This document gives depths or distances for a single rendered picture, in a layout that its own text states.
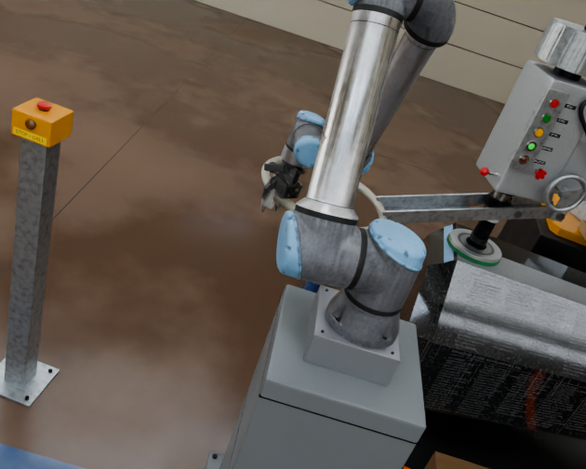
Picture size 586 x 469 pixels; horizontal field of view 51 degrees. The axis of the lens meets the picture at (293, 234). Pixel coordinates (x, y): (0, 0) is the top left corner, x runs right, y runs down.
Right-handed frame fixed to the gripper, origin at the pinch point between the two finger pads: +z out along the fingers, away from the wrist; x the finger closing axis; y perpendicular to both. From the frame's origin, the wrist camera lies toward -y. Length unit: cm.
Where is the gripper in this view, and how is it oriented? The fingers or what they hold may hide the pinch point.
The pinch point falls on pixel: (269, 207)
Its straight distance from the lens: 209.9
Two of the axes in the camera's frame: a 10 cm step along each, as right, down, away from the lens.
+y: 5.3, 6.1, -5.8
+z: -3.6, 7.9, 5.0
